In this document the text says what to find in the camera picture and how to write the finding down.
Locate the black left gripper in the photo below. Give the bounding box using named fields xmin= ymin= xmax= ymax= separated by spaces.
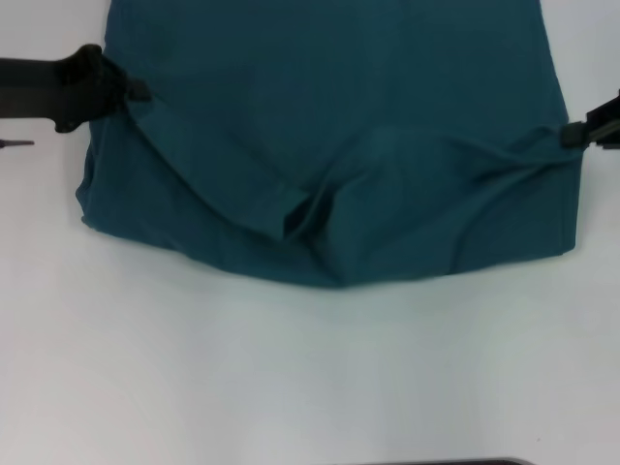
xmin=0 ymin=44 xmax=151 ymax=135

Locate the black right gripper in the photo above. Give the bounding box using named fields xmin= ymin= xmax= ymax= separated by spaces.
xmin=560 ymin=88 xmax=620 ymax=151

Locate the teal t-shirt with beige print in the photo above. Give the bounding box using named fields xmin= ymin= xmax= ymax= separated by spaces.
xmin=75 ymin=0 xmax=583 ymax=291

